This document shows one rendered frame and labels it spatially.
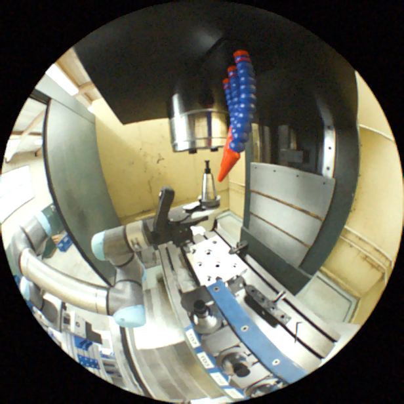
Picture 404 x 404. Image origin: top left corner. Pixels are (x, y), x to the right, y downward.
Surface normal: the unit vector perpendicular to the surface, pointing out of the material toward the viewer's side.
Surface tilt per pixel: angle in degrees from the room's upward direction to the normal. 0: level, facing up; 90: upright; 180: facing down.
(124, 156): 90
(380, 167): 90
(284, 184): 90
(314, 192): 90
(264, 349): 0
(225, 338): 0
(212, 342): 0
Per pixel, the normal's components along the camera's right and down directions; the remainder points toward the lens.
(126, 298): 0.39, -0.90
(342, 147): -0.90, 0.25
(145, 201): 0.42, 0.33
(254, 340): -0.10, -0.91
